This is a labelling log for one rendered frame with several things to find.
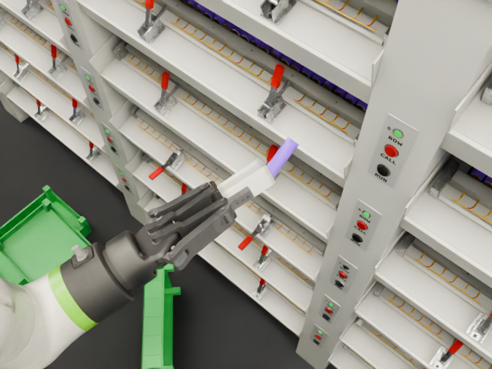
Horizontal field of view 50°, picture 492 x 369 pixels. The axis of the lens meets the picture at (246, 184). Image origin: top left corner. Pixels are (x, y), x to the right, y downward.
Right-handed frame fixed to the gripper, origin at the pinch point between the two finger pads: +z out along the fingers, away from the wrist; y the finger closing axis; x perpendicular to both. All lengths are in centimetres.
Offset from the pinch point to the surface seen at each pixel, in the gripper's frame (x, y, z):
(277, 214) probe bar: 29.5, 28.7, 6.2
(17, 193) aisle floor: 30, 120, -56
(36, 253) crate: 38, 90, -56
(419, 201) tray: 12.3, -9.1, 18.8
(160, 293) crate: 51, 55, -28
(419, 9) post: -18.0, -18.8, 19.9
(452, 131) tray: -3.6, -18.9, 19.9
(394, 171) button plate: 3.8, -10.6, 16.0
